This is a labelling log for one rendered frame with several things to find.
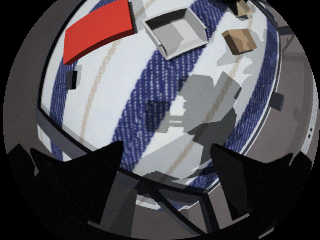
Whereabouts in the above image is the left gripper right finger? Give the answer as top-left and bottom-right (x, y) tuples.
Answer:
(210, 143), (293, 221)

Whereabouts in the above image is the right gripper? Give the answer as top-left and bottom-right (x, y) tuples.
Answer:
(222, 0), (248, 15)

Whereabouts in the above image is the red flat rectangular slab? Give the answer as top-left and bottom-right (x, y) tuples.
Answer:
(63, 0), (135, 65)

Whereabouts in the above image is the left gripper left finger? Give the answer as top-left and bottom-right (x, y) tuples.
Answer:
(30, 140), (124, 225)

